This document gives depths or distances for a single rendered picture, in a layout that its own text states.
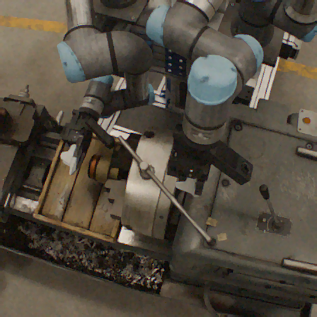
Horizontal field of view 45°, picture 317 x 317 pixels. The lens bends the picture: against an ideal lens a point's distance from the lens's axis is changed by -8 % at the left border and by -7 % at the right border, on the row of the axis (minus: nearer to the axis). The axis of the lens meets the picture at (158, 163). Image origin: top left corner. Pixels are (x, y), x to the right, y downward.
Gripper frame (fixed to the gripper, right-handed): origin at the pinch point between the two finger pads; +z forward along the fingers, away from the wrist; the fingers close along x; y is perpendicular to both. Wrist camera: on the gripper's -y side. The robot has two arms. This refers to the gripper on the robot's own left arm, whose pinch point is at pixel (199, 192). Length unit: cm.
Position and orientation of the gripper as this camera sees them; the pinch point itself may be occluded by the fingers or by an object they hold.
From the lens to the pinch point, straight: 90.5
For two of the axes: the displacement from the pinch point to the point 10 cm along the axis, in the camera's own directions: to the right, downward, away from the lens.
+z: -0.5, 5.9, 8.1
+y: -9.6, -2.4, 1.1
